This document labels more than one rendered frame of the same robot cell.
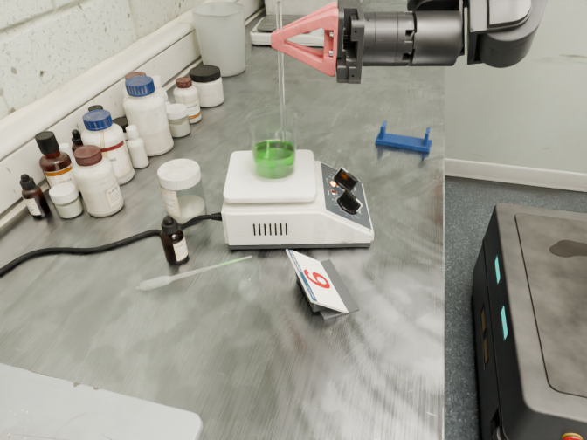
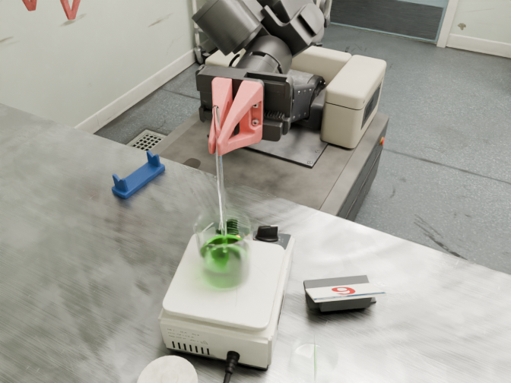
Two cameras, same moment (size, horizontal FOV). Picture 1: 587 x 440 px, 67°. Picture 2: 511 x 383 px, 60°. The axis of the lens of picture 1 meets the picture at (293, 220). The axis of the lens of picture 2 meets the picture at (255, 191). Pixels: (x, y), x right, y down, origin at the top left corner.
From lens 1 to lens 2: 54 cm
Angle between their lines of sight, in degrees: 58
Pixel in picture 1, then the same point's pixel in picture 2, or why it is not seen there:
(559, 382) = not seen: hidden behind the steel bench
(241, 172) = (217, 303)
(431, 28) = (281, 57)
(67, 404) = not seen: outside the picture
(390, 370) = (424, 273)
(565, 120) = (36, 94)
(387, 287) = (342, 251)
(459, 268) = not seen: hidden behind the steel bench
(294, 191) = (272, 261)
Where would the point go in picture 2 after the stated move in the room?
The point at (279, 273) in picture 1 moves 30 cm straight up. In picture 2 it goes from (312, 327) to (344, 125)
